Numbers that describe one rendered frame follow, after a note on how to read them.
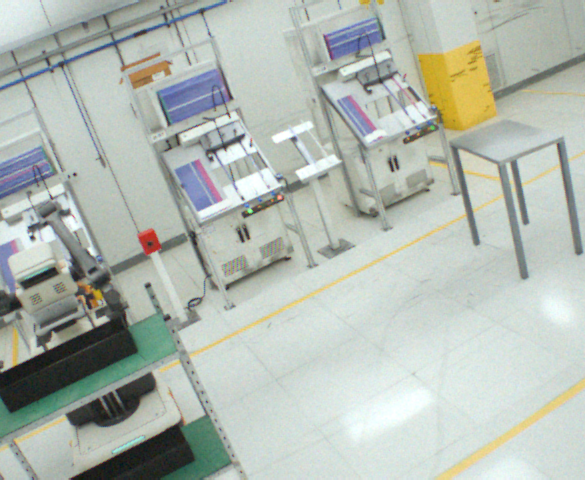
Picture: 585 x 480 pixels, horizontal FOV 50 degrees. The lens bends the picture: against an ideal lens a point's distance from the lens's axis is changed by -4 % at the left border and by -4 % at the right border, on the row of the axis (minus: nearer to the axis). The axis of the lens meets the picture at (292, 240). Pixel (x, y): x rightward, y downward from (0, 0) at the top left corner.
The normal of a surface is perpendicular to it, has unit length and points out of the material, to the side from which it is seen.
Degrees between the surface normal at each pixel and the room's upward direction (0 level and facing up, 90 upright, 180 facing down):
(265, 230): 90
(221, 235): 90
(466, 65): 90
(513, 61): 90
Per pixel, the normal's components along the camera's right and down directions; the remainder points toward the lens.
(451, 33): 0.38, 0.23
